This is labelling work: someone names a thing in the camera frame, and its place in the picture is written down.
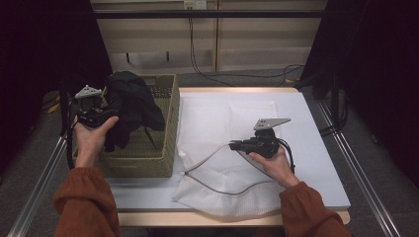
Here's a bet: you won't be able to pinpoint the white mesh laundry bag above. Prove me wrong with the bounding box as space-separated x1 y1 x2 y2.
171 100 288 222

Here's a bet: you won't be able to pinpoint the black wall cable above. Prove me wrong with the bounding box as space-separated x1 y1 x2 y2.
187 16 305 87

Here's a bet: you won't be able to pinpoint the person's left hand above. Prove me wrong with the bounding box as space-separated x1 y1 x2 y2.
72 115 120 169

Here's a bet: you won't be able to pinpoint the left hand-held gripper black cable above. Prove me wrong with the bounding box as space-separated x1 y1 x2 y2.
65 98 80 171

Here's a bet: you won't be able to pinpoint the black garment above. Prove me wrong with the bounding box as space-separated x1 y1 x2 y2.
104 70 166 153

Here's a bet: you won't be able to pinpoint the white foam board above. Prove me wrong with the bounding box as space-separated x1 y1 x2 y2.
107 91 351 211

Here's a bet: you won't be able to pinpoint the right hand-held gripper black cable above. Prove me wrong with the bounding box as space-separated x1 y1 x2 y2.
278 137 296 175

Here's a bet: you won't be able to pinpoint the metal floor rail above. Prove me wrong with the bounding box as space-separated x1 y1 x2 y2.
7 108 85 237
317 102 402 237

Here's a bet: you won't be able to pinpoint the black horizontal metal bar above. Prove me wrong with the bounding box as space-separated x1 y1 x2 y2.
93 9 327 20

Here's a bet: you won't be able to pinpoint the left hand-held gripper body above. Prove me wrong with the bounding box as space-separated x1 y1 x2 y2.
74 84 120 129

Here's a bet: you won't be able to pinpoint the hand-held gripper black cable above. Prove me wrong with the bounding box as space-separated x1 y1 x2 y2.
278 137 296 175
65 98 80 171

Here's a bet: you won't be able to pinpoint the black floor cables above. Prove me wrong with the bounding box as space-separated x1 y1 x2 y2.
318 95 350 137

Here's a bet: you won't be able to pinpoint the dark curtain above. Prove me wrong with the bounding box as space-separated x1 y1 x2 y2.
300 0 419 189
0 0 114 176

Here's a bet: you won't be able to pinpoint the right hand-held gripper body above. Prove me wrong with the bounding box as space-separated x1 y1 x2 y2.
235 118 293 159

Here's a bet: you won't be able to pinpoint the white wall socket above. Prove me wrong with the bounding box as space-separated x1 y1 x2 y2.
183 0 208 10

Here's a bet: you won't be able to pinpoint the yellow floor tape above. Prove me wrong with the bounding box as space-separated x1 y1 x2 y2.
46 95 62 115

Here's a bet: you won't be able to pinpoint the person's right hand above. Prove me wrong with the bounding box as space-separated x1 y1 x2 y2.
248 146 300 190

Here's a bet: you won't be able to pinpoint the green woven basket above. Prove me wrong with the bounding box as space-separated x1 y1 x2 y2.
72 73 181 179

